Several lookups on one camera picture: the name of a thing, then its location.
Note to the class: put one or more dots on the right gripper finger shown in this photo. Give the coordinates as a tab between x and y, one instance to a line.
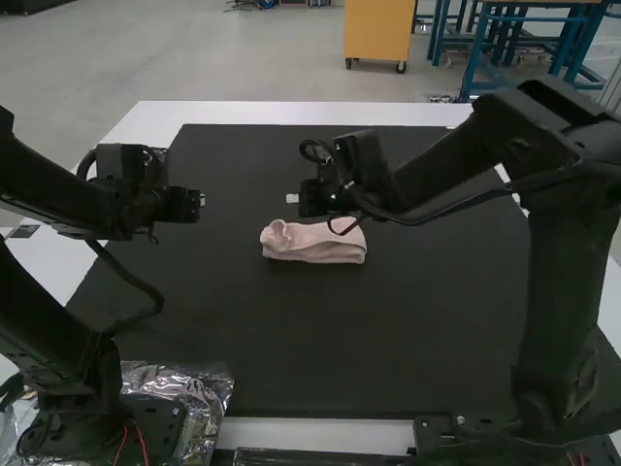
291	198

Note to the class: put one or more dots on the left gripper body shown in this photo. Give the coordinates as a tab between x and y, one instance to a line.
177	206

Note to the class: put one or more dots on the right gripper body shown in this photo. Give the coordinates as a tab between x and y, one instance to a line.
317	196

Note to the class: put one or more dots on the pale towel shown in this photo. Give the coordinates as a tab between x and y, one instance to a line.
315	245

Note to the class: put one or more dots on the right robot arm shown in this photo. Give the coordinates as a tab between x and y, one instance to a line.
558	242

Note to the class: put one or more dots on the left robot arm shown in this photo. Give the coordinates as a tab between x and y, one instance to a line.
48	184

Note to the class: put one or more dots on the black mat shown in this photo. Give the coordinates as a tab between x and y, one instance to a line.
291	330

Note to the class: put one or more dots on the small black card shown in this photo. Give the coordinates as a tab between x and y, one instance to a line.
26	231

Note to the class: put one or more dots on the yellow wheeled cabinet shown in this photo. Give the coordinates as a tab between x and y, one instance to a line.
378	29

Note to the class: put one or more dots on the silver foil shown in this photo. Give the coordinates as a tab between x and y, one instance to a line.
194	388

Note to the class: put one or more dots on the dark base panel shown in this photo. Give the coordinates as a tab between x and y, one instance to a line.
155	427
436	437

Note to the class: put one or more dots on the black cabinet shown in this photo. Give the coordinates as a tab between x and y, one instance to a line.
19	5

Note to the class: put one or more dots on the blue frame workbench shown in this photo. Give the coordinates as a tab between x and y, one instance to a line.
485	34

